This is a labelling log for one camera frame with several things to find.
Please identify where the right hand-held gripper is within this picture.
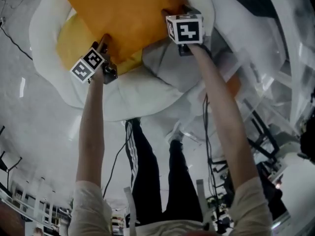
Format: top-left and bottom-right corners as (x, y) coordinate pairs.
(165, 6), (204, 57)

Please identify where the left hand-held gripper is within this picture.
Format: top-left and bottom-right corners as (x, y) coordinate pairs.
(70, 42), (118, 85)

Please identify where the large orange pillow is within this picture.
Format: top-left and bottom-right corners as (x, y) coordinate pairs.
(56, 0), (190, 65)

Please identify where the person's left forearm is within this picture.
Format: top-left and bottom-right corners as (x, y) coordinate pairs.
(75, 70), (108, 189)

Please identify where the person's right forearm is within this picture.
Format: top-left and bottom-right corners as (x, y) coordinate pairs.
(190, 44), (259, 197)

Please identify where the yellow round seat pad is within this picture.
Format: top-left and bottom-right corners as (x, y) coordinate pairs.
(56, 13), (145, 75)

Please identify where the white round floor sofa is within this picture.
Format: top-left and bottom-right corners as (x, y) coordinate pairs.
(29, 0), (216, 122)

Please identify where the person's right shoe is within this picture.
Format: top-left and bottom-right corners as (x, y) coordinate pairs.
(169, 130), (186, 143)

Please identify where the person's left leg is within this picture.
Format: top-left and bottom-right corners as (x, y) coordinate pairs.
(125, 118), (170, 227)

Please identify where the person's leg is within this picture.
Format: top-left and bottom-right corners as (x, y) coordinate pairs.
(125, 118), (170, 227)
(161, 139), (205, 223)

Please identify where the person's right leg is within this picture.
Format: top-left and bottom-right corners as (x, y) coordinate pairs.
(161, 139), (205, 223)

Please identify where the person's cream shirt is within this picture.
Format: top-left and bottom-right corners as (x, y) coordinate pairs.
(67, 176), (274, 236)

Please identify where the black floor cable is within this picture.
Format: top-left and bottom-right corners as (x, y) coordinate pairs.
(0, 18), (33, 61)

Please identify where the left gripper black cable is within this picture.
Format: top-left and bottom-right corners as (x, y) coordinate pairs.
(102, 141), (129, 199)

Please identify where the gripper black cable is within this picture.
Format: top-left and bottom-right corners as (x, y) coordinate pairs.
(201, 93), (220, 206)
(102, 141), (129, 199)

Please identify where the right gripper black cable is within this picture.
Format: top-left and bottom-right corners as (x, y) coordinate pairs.
(201, 93), (220, 206)

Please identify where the black stool frame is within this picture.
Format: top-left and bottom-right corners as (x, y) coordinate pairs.
(246, 109), (282, 162)

